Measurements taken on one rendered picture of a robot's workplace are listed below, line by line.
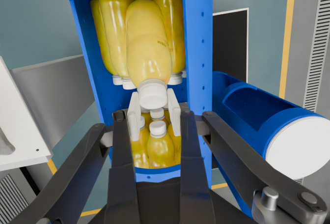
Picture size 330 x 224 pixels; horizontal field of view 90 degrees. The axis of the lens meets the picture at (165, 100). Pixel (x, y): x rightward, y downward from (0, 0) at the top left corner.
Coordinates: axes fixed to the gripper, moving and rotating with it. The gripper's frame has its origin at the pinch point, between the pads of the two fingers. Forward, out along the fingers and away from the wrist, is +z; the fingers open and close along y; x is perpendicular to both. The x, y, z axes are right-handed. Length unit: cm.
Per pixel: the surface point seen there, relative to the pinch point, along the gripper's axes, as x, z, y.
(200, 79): 0.1, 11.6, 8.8
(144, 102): 0.0, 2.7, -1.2
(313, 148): -35, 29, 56
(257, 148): -36, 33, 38
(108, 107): -9.0, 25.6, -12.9
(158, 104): -0.6, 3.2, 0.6
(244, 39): 2, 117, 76
